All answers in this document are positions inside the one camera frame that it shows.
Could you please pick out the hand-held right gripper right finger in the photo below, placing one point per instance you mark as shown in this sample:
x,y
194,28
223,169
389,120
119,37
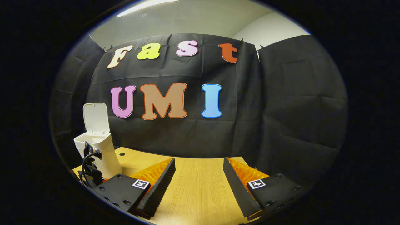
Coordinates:
x,y
239,189

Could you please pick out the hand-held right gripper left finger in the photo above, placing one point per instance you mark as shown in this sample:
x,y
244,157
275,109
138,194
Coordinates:
x,y
161,187

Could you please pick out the white desktop garbage bin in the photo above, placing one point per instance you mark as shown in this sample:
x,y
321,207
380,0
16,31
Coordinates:
x,y
107,150

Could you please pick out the wooden desktop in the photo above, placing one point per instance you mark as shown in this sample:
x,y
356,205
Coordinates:
x,y
197,187

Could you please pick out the black backdrop cloth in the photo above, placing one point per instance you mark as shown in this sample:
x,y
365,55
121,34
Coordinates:
x,y
250,103

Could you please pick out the ceiling light panel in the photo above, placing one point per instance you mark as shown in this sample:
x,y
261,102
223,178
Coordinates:
x,y
140,7

